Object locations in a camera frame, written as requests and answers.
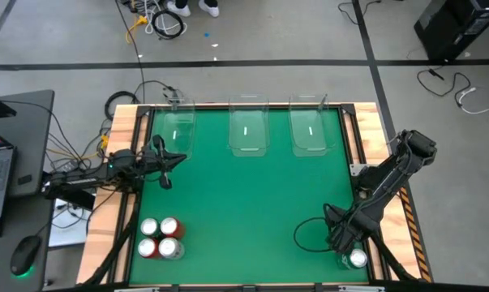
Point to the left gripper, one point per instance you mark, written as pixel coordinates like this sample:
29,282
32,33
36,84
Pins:
151,160

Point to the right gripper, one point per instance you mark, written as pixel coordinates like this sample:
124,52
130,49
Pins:
347,229

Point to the green soda can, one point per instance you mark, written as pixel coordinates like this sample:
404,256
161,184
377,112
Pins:
355,258
149,227

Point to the red soda can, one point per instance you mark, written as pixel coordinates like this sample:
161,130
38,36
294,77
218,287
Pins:
172,227
147,248

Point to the silver soda can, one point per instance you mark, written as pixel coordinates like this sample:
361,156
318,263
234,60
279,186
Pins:
170,248

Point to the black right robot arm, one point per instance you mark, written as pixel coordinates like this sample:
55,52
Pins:
390,174

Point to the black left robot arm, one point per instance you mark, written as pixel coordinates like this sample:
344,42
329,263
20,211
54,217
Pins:
86,178

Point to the clear plastic bin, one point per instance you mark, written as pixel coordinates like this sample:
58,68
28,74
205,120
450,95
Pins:
248,130
313,130
179,130

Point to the silver aluminium bar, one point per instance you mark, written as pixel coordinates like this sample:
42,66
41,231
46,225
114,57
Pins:
136,289
361,288

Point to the yellow black hazard tape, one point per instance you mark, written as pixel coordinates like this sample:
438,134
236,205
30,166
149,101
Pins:
413,232

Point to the green table mat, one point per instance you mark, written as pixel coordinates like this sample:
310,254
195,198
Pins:
244,211

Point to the black power adapter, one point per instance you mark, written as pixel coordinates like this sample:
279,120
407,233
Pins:
69,165

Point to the white paper sheet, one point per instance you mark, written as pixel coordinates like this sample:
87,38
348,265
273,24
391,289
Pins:
65,235

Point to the grey desk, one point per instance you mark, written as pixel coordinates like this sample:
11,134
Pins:
33,121

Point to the person's white shoe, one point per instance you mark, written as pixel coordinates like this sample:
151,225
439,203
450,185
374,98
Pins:
208,7
178,8

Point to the black computer mouse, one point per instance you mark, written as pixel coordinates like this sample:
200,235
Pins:
25,253

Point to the black computer tower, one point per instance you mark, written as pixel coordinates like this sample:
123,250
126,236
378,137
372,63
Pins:
451,28

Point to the white arm base bracket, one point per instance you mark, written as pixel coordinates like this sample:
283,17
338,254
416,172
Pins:
358,168

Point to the black table frame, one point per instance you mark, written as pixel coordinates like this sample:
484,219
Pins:
347,109

